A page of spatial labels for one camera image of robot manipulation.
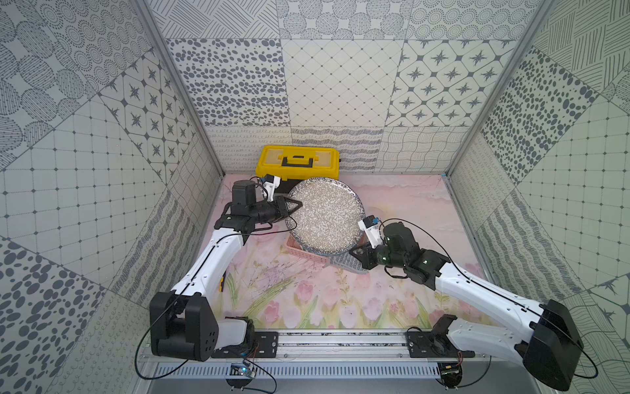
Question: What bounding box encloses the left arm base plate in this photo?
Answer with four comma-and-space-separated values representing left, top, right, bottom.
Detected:
211, 332, 279, 360

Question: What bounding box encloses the aluminium mounting rail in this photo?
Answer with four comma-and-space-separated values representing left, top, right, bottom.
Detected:
138, 328, 546, 364

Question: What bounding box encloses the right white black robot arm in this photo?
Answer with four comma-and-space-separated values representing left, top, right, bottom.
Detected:
349, 216, 584, 392

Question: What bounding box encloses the yellow black toolbox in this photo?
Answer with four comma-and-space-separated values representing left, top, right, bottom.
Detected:
255, 145, 341, 181

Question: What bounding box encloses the speckled silver plate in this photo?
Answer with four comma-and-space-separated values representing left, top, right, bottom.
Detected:
287, 177, 366, 257

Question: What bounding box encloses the pink plastic basket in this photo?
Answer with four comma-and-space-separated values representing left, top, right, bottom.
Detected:
285, 236, 330, 264

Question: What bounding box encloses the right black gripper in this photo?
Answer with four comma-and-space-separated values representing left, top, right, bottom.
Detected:
348, 240, 406, 270

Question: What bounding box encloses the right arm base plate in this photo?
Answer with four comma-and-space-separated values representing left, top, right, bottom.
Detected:
405, 331, 476, 359

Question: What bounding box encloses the right black module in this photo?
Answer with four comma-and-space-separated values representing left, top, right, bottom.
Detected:
436, 362, 463, 389

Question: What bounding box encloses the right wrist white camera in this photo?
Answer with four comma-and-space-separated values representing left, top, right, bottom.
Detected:
358, 215, 382, 249

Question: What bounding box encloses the left circuit board module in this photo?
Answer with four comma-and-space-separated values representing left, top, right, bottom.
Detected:
226, 363, 256, 389

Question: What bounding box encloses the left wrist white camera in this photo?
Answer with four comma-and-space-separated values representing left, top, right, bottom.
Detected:
262, 174, 282, 202

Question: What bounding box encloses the wrist white camera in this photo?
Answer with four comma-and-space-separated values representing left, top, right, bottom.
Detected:
262, 174, 282, 202
358, 215, 382, 249

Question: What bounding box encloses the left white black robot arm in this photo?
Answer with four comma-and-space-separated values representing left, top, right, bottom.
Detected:
149, 175, 302, 361

